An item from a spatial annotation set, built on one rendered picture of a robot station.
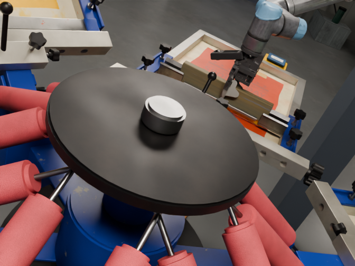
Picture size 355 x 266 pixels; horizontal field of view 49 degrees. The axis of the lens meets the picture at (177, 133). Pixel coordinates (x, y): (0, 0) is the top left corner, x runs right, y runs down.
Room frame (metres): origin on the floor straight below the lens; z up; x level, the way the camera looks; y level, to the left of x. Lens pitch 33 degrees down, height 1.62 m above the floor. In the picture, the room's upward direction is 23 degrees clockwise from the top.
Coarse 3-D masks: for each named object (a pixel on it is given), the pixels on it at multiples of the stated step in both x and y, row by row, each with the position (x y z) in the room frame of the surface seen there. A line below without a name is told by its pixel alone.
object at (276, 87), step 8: (256, 80) 1.69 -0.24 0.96; (264, 80) 1.73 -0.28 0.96; (272, 80) 1.77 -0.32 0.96; (272, 88) 1.68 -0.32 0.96; (280, 88) 1.72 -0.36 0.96; (272, 96) 1.59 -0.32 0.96; (240, 120) 1.27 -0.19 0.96; (248, 128) 1.24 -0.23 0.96; (256, 128) 1.26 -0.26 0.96; (264, 128) 1.29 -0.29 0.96; (264, 136) 1.23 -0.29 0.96
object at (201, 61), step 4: (208, 48) 1.83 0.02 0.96; (204, 52) 1.76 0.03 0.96; (208, 52) 1.78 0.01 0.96; (200, 56) 1.69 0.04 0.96; (204, 56) 1.71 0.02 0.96; (208, 56) 1.73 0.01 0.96; (196, 60) 1.63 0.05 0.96; (200, 60) 1.65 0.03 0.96; (204, 60) 1.67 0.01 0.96; (208, 60) 1.69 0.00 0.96; (216, 60) 1.73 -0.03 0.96; (220, 60) 1.75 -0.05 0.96; (224, 60) 1.77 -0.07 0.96; (228, 60) 1.79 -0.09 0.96; (232, 60) 1.81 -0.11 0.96; (196, 64) 1.59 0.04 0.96; (200, 64) 1.61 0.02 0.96; (204, 64) 1.63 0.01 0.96; (224, 64) 1.72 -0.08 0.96; (228, 64) 1.74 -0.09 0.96; (232, 64) 1.76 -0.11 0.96
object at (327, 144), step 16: (352, 80) 1.87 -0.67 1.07; (336, 96) 1.93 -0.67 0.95; (352, 96) 1.79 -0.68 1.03; (336, 112) 1.83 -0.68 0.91; (352, 112) 1.77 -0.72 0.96; (320, 128) 1.87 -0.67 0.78; (336, 128) 1.77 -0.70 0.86; (352, 128) 1.77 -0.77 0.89; (304, 144) 1.92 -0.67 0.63; (320, 144) 1.78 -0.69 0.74; (336, 144) 1.77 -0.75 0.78; (352, 144) 1.78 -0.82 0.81; (320, 160) 1.77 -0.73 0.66; (336, 160) 1.78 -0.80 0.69; (288, 176) 1.86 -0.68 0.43; (336, 176) 1.78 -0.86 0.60; (272, 192) 1.93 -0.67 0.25; (288, 192) 1.76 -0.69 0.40; (304, 192) 1.77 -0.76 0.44; (288, 208) 1.77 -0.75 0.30; (304, 208) 1.78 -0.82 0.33
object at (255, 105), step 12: (192, 72) 1.31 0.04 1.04; (204, 72) 1.30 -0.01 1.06; (192, 84) 1.30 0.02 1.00; (204, 84) 1.30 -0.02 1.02; (216, 84) 1.29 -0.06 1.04; (216, 96) 1.29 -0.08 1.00; (228, 96) 1.28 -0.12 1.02; (240, 96) 1.28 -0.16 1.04; (252, 96) 1.28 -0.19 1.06; (240, 108) 1.28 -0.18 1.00; (252, 108) 1.27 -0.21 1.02; (264, 108) 1.26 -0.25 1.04
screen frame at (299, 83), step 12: (192, 36) 1.80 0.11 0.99; (204, 36) 1.90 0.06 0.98; (180, 48) 1.60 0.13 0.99; (228, 48) 1.88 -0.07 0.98; (264, 60) 1.89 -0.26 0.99; (156, 72) 1.31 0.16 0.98; (276, 72) 1.84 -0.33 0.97; (288, 72) 1.86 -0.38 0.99; (300, 84) 1.77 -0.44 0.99; (300, 96) 1.63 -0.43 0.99; (288, 108) 1.52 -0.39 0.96
